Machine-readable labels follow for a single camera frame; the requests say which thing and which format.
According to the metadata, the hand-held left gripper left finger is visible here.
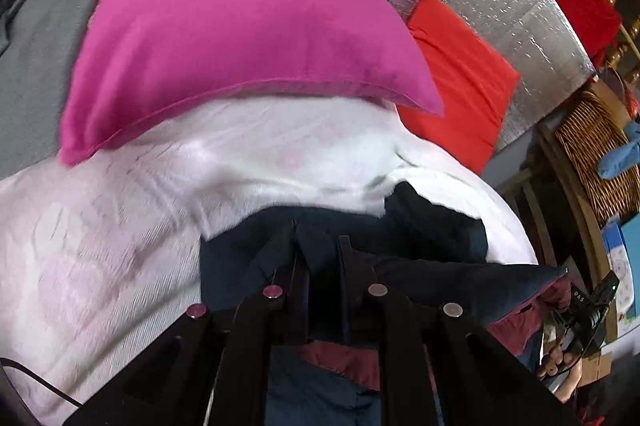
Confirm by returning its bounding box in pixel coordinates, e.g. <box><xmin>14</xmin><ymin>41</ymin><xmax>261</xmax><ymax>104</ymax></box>
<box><xmin>62</xmin><ymin>221</ymin><xmax>313</xmax><ymax>426</ymax></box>

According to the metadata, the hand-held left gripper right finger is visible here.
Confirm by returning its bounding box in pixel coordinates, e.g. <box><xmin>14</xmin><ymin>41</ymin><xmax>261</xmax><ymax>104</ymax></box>
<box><xmin>337</xmin><ymin>235</ymin><xmax>581</xmax><ymax>426</ymax></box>

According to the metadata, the navy jacket with maroon lining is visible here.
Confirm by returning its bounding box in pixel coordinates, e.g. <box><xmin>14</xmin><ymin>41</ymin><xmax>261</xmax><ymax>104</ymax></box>
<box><xmin>199</xmin><ymin>181</ymin><xmax>573</xmax><ymax>426</ymax></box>

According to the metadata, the person's right hand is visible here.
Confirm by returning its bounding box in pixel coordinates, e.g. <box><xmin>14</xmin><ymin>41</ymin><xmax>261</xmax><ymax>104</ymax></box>
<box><xmin>537</xmin><ymin>341</ymin><xmax>583</xmax><ymax>402</ymax></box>

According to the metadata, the blue and white box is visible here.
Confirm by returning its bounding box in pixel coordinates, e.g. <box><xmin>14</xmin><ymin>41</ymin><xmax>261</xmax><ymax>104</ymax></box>
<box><xmin>602</xmin><ymin>216</ymin><xmax>640</xmax><ymax>322</ymax></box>

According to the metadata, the light blue cloth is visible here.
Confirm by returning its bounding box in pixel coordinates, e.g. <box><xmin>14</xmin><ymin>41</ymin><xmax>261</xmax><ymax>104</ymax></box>
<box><xmin>597</xmin><ymin>121</ymin><xmax>640</xmax><ymax>179</ymax></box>

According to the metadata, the wicker basket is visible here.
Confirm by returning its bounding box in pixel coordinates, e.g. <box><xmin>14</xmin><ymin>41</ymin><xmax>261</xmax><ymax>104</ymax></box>
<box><xmin>555</xmin><ymin>91</ymin><xmax>640</xmax><ymax>227</ymax></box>

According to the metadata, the pale pink white blanket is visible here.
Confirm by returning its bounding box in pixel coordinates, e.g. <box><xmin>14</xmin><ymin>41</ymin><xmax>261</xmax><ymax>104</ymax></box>
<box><xmin>0</xmin><ymin>96</ymin><xmax>538</xmax><ymax>426</ymax></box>

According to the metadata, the orange-red pillow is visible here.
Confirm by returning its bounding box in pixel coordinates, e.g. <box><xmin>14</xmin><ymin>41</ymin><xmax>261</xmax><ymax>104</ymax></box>
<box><xmin>395</xmin><ymin>0</ymin><xmax>522</xmax><ymax>174</ymax></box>

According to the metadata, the magenta pillow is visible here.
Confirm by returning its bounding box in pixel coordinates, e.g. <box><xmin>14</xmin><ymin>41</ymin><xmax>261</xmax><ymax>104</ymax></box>
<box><xmin>57</xmin><ymin>0</ymin><xmax>446</xmax><ymax>167</ymax></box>

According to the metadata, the grey sweatshirt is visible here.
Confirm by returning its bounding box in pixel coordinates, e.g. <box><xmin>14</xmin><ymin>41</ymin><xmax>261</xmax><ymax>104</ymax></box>
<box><xmin>0</xmin><ymin>0</ymin><xmax>131</xmax><ymax>179</ymax></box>

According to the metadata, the black cable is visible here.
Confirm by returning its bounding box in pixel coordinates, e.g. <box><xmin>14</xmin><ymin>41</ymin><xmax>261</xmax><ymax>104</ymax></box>
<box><xmin>0</xmin><ymin>356</ymin><xmax>83</xmax><ymax>409</ymax></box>

